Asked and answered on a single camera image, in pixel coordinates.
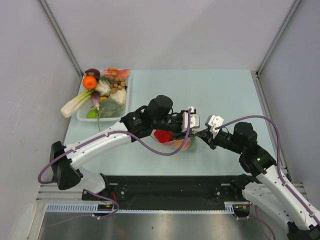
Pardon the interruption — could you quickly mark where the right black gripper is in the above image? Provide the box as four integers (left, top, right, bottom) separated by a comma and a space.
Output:
195, 127, 244, 155

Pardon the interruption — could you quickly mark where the clear zip top bag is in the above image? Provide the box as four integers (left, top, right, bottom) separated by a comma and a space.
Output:
151, 130, 204, 153

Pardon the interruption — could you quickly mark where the green bell pepper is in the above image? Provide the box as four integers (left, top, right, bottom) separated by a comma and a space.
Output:
187, 138, 198, 152

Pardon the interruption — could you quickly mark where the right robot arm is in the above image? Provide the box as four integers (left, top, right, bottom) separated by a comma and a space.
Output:
195, 122, 320, 240

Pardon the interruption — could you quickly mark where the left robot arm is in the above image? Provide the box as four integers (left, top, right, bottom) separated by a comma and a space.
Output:
49, 95, 200, 200

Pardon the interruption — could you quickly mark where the white food tray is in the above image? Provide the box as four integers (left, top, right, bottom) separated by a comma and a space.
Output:
76, 67, 131, 122

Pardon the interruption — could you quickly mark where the white cauliflower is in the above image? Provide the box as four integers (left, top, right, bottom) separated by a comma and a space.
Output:
109, 89, 127, 107

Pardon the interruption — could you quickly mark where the green broccoli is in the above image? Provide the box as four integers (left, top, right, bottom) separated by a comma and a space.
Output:
97, 98, 121, 118

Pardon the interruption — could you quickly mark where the brown grape bunch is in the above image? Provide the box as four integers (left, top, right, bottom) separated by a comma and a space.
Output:
106, 76, 127, 93

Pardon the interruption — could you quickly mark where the yellow pepper toy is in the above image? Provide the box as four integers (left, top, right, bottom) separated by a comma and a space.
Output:
98, 96, 108, 103

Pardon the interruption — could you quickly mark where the green lime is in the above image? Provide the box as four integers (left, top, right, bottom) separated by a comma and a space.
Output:
86, 109, 99, 119

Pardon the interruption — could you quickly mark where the watermelon slice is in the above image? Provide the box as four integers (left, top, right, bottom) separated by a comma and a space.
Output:
103, 69, 131, 79

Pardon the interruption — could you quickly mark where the purple radish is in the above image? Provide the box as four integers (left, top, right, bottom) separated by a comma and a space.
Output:
91, 91, 100, 105

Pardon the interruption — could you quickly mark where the orange tangerine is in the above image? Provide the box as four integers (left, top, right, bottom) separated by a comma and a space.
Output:
82, 75, 98, 90

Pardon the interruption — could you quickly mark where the dark red apple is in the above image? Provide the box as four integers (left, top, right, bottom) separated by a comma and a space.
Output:
84, 68, 101, 81

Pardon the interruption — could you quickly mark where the white green leek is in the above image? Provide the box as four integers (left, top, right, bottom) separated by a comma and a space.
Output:
60, 89, 93, 118

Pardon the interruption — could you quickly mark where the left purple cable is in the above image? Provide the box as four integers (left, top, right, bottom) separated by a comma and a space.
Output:
37, 107, 195, 227

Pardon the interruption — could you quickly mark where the purple cable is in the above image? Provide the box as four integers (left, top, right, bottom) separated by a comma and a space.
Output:
37, 107, 195, 227
217, 114, 316, 240

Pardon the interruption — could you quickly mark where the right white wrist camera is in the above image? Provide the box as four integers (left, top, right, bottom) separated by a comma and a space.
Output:
205, 114, 224, 134

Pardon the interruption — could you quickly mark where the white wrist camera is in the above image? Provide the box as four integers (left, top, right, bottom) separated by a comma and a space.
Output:
181, 106, 200, 132
205, 114, 224, 134

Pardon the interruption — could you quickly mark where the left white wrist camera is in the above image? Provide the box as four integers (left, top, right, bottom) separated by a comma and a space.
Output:
181, 106, 200, 132

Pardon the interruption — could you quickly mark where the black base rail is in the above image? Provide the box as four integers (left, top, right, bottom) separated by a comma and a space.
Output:
81, 174, 251, 211

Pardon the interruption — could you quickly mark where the white cable duct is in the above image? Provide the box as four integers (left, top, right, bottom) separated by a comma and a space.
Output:
45, 202, 235, 215

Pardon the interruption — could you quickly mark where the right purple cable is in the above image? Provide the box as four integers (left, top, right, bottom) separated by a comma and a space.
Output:
217, 114, 316, 240

